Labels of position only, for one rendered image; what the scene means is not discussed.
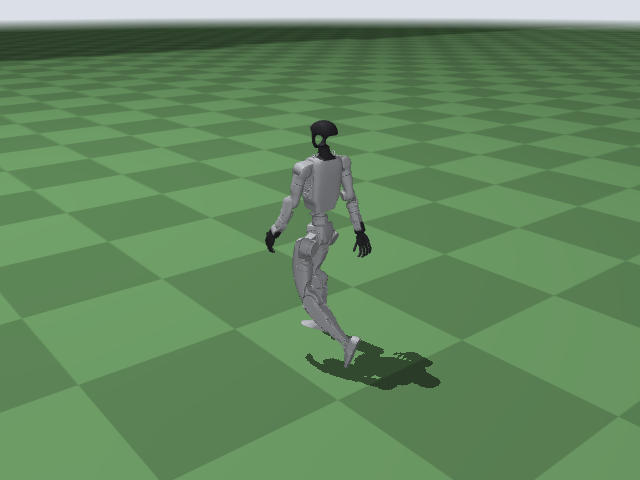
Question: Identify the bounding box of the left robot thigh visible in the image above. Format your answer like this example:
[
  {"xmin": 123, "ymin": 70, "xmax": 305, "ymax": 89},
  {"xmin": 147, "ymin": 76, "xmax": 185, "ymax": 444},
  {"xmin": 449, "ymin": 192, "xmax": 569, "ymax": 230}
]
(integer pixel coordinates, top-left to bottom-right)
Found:
[{"xmin": 292, "ymin": 233, "xmax": 322, "ymax": 305}]

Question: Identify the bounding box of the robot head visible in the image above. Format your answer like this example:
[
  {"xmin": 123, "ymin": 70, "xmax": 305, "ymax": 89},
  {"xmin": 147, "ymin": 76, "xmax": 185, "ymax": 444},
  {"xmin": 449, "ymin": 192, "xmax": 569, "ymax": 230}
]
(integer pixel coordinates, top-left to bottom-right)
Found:
[{"xmin": 310, "ymin": 120, "xmax": 338, "ymax": 161}]

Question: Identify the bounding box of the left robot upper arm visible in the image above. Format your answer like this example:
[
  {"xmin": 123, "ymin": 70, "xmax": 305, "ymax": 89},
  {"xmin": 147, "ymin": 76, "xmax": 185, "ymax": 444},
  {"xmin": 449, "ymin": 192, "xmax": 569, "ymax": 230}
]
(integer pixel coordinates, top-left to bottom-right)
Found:
[{"xmin": 287, "ymin": 160, "xmax": 314, "ymax": 209}]

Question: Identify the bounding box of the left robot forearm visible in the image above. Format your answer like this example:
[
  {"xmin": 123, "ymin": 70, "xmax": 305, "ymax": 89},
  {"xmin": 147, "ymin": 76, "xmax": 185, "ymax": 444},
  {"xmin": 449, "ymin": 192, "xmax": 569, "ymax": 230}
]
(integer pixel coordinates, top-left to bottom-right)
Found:
[{"xmin": 270, "ymin": 197, "xmax": 293, "ymax": 235}]

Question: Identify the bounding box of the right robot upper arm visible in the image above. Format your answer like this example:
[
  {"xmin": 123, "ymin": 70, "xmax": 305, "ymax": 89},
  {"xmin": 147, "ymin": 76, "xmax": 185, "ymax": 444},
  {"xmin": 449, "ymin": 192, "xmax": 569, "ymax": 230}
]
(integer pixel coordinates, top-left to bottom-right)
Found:
[{"xmin": 339, "ymin": 155, "xmax": 355, "ymax": 201}]

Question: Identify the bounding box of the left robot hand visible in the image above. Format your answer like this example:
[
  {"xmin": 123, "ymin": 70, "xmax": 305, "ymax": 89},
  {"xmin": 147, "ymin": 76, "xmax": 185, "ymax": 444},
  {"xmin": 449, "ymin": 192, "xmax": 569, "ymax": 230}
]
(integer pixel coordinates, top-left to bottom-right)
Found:
[{"xmin": 265, "ymin": 229, "xmax": 281, "ymax": 253}]

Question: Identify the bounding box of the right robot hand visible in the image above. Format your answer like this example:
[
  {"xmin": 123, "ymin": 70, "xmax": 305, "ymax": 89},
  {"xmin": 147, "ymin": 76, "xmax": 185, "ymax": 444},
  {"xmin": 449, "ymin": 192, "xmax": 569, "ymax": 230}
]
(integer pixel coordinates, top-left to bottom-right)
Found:
[{"xmin": 353, "ymin": 221, "xmax": 372, "ymax": 257}]

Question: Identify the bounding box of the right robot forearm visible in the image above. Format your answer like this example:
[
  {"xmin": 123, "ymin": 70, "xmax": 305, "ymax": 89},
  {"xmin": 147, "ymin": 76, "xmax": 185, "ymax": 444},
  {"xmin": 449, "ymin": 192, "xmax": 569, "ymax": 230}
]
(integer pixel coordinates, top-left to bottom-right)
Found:
[{"xmin": 346, "ymin": 192, "xmax": 363, "ymax": 231}]

